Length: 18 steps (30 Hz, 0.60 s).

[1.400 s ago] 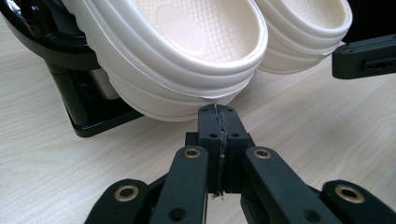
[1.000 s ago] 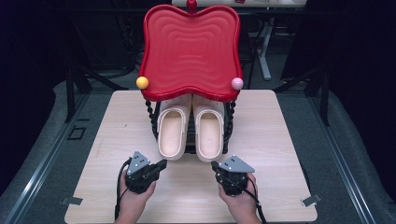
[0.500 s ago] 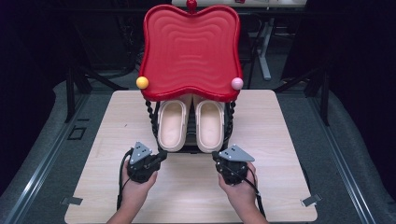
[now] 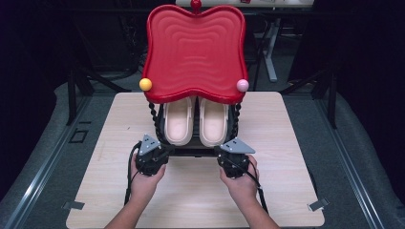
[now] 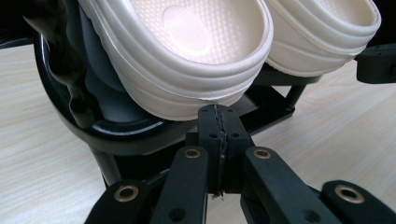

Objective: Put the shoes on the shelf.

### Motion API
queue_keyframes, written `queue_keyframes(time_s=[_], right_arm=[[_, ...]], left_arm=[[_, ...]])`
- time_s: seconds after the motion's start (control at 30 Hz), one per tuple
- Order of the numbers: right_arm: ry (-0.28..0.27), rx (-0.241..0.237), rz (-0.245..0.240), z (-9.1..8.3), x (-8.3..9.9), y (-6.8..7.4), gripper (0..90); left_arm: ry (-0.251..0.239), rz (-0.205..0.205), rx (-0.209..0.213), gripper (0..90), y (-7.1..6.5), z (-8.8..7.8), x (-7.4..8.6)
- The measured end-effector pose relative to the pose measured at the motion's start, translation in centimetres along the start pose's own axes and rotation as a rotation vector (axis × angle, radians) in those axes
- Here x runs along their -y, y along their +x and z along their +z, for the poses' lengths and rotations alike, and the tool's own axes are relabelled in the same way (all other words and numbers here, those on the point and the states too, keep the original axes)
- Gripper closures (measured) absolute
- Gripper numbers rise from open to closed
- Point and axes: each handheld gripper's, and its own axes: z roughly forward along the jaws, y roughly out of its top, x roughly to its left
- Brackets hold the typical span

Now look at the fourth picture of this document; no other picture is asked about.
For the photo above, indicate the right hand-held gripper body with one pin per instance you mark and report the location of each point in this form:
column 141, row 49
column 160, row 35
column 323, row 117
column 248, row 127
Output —
column 234, row 159

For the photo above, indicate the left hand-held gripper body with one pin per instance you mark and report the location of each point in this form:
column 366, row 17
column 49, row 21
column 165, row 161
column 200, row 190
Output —
column 149, row 159

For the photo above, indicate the cream foam slipper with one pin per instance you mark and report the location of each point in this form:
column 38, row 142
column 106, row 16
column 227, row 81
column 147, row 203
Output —
column 178, row 122
column 213, row 122

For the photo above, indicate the red wavy tray lid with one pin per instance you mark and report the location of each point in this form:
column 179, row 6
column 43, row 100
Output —
column 194, row 51

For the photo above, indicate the person's left hand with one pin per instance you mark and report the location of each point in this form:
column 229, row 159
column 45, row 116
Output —
column 144, row 187

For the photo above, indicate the person's right hand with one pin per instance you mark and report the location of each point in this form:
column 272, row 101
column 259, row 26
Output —
column 240, row 189

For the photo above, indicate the grey table clamp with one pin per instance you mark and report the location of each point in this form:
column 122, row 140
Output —
column 318, row 204
column 73, row 205

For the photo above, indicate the black metal stand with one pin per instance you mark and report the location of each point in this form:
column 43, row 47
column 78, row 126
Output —
column 321, row 89
column 79, row 89

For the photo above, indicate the metal floor rail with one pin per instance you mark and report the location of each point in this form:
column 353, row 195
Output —
column 41, row 178
column 350, row 171

